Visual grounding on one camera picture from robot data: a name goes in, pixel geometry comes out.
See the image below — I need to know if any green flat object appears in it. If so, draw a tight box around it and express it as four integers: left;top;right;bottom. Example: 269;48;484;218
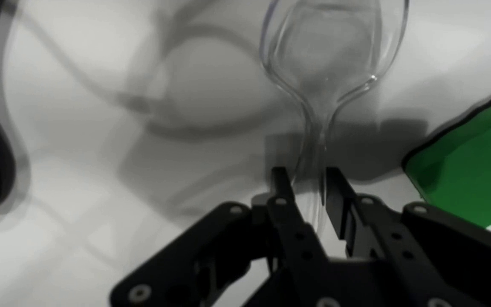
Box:
402;97;491;227

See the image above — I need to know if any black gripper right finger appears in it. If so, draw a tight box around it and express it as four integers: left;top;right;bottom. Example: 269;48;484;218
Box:
322;167;380;256

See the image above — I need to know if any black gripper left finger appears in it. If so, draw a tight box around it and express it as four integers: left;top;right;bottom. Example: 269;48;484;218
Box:
267;167;319;266

